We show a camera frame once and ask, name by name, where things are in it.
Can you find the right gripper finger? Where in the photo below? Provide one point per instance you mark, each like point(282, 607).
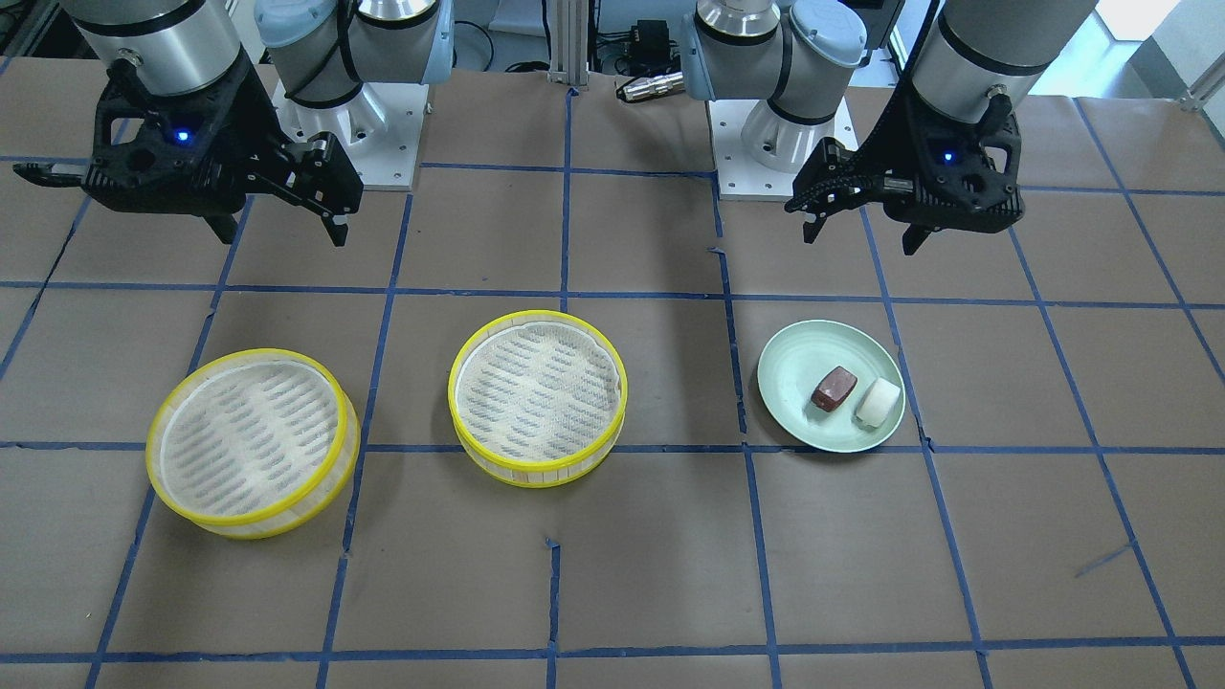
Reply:
point(317, 176)
point(53, 175)

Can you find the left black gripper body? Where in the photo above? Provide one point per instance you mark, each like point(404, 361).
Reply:
point(891, 150)

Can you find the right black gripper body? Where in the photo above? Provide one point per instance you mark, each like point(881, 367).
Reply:
point(251, 127)

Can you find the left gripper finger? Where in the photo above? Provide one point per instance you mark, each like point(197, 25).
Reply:
point(837, 179)
point(914, 237)

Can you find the brown bun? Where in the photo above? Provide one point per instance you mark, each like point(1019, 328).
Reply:
point(832, 391)

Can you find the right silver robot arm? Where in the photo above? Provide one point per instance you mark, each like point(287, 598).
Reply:
point(324, 51)

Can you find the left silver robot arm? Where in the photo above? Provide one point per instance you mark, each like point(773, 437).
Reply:
point(800, 58)

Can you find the yellow bamboo steamer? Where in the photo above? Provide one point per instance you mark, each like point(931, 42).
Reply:
point(253, 444)
point(538, 398)

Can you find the centre yellow bamboo steamer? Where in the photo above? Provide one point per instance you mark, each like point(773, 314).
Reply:
point(538, 398)

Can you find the white bun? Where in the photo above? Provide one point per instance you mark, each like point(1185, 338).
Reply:
point(878, 402)

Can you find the light green plate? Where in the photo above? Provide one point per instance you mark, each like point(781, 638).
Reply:
point(792, 362)

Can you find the silver cylindrical connector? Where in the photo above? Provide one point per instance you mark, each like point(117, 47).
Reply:
point(645, 88)

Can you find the black power adapter box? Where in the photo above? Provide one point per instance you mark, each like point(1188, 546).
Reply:
point(650, 40)

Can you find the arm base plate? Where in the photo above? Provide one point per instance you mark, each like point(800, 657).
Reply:
point(742, 163)
point(380, 130)

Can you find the aluminium frame post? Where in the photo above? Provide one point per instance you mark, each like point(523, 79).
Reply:
point(568, 26)

